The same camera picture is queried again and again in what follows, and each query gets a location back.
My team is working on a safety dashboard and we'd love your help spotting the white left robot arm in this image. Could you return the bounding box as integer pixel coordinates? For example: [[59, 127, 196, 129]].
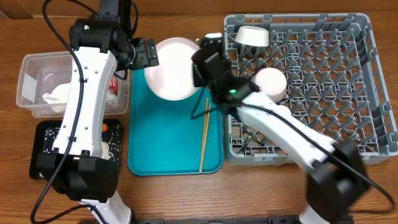
[[36, 1, 159, 223]]

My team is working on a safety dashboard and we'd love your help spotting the teal plastic tray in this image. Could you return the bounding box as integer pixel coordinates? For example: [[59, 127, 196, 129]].
[[127, 70, 224, 176]]

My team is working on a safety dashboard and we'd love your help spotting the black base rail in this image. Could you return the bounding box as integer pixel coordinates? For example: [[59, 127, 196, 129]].
[[133, 215, 300, 224]]

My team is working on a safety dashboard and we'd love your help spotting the large pink plate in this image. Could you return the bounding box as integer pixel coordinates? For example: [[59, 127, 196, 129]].
[[144, 37, 198, 101]]

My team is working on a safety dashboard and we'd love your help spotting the black plastic tray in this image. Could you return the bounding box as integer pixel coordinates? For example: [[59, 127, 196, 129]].
[[29, 118, 123, 180]]

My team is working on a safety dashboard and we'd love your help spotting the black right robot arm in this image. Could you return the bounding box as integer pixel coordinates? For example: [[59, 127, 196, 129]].
[[192, 37, 369, 223]]

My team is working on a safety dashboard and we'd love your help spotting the rice and peanut food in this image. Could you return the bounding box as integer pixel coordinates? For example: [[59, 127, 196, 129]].
[[39, 126, 121, 179]]

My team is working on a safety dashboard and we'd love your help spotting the white tissue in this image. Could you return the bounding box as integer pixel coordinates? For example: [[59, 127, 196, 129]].
[[106, 90, 119, 107], [42, 83, 70, 113]]

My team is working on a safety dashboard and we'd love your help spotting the clear plastic bin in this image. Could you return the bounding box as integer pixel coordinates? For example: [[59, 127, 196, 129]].
[[16, 47, 131, 121]]

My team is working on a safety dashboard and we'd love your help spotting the red snack wrapper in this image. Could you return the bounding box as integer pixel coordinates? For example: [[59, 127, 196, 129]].
[[109, 77, 119, 96]]

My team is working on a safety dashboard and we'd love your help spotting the grey dishwasher rack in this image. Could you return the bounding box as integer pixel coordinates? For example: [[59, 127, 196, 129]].
[[224, 13, 397, 164]]

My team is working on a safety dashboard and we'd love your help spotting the pale green bowl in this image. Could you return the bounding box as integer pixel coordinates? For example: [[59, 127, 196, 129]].
[[234, 26, 269, 47]]

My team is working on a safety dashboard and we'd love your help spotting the small pink bowl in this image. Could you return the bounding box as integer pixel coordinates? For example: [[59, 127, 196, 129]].
[[251, 68, 287, 103]]

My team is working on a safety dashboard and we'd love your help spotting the orange carrot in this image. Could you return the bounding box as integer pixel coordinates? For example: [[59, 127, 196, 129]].
[[102, 123, 108, 132]]

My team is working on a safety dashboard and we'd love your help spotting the wooden chopstick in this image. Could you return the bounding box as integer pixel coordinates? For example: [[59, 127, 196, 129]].
[[200, 103, 211, 170], [199, 97, 208, 174]]

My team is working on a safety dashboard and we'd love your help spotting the left wooden chopstick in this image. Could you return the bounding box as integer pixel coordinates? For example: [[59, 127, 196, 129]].
[[199, 97, 208, 174]]

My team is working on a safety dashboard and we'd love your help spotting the right wooden chopstick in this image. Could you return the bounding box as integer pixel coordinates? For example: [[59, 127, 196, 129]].
[[200, 103, 211, 170]]

